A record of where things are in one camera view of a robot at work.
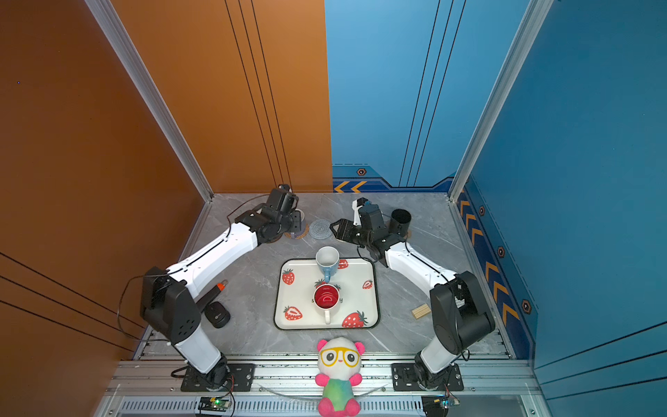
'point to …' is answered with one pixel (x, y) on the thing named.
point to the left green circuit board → (214, 403)
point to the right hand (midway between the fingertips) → (335, 228)
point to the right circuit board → (437, 406)
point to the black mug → (399, 221)
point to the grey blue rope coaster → (320, 229)
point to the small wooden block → (421, 311)
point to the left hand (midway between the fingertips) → (297, 215)
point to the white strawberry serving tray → (305, 300)
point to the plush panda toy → (339, 360)
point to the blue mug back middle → (327, 258)
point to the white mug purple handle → (293, 234)
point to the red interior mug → (326, 297)
